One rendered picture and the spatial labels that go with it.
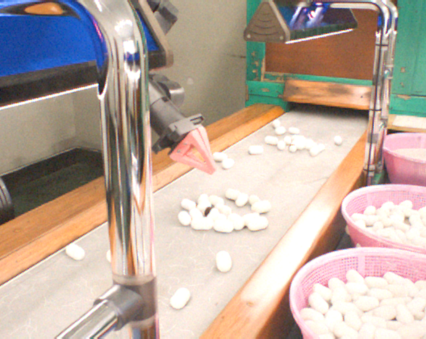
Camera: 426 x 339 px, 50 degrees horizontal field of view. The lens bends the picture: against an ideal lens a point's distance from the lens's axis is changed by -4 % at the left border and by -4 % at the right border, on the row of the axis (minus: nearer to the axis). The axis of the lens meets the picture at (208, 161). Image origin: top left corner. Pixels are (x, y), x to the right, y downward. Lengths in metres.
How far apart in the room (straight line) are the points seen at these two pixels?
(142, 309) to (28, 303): 0.42
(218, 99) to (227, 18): 0.46
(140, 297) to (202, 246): 0.51
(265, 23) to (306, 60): 0.82
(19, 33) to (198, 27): 2.42
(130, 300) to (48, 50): 0.20
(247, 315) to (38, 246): 0.35
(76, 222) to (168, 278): 0.21
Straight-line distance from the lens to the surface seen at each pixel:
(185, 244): 0.76
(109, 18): 0.21
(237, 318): 0.56
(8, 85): 0.33
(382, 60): 0.99
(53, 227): 0.79
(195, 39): 2.77
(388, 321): 0.64
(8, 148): 3.12
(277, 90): 1.66
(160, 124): 0.82
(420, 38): 1.56
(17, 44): 0.35
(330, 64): 1.61
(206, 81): 2.76
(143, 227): 0.23
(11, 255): 0.74
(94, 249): 0.76
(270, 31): 0.81
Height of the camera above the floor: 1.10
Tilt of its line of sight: 19 degrees down
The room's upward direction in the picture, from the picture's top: straight up
